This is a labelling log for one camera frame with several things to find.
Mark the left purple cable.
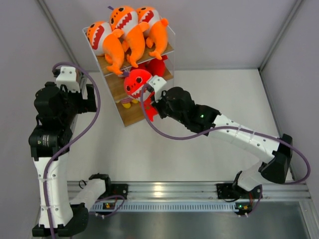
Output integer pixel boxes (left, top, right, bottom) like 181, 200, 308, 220
42, 61, 125, 239

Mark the large orange shark plush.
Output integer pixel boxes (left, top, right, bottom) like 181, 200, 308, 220
109, 5, 149, 68

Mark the red shark plush front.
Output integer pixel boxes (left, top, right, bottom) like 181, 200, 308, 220
124, 69, 158, 122

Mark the aluminium mounting rail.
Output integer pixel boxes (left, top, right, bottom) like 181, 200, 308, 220
110, 181, 311, 201

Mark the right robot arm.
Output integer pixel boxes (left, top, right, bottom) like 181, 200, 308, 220
151, 87, 292, 198

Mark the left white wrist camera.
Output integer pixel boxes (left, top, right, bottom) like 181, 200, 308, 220
52, 66, 81, 93

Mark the white slotted cable duct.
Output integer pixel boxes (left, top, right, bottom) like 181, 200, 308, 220
90, 201, 239, 213

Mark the striped yellow-footed plush left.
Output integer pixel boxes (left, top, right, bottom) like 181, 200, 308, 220
120, 97, 139, 109

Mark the white wire wooden shelf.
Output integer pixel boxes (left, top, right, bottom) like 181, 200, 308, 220
83, 21, 173, 126

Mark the red shark plush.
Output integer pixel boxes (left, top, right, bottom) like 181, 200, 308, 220
146, 55, 168, 77
124, 69, 158, 122
137, 63, 147, 71

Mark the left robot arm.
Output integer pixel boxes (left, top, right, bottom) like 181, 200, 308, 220
28, 82, 113, 238

